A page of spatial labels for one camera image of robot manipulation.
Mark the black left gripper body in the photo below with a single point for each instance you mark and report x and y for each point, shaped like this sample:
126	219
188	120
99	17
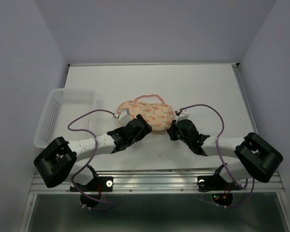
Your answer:
145	130

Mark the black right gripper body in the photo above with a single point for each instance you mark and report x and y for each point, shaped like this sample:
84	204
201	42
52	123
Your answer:
175	133

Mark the floral peach laundry bag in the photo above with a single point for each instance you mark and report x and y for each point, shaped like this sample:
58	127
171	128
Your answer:
153	109

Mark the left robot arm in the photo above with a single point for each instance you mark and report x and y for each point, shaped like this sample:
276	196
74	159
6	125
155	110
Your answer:
58	162

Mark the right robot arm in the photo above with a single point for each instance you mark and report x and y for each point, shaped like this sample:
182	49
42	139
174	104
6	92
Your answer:
256	158

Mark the white plastic basket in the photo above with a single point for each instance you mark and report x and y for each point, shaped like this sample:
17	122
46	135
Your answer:
63	105

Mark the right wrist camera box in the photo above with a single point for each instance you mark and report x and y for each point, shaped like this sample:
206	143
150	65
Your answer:
181	114

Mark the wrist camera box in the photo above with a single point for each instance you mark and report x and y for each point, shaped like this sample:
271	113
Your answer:
181	114
123	117

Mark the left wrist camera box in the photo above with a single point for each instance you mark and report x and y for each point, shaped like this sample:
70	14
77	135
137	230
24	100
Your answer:
123	117

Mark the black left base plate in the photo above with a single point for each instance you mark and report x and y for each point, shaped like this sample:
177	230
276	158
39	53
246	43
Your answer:
102	184

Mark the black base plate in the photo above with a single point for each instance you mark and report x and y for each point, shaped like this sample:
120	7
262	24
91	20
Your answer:
206	183
102	184

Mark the aluminium front rail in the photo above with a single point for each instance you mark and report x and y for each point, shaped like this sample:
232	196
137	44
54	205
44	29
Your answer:
160	182

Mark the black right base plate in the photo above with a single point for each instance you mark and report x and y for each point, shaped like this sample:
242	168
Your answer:
206	183

